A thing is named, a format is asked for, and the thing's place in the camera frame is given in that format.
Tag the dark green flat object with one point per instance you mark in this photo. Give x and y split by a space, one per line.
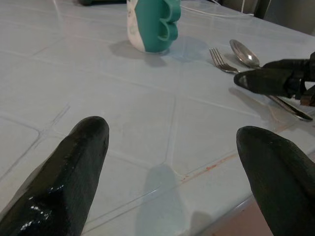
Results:
98 1

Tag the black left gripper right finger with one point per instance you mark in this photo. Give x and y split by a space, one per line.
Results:
278 177

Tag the silver metal spoon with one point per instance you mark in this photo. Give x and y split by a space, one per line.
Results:
244 54

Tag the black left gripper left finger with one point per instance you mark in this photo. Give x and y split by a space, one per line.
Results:
66 177

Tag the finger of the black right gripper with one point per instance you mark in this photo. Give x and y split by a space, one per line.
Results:
285 64
263 81

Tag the silver metal fork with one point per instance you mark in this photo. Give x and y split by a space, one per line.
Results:
222 64

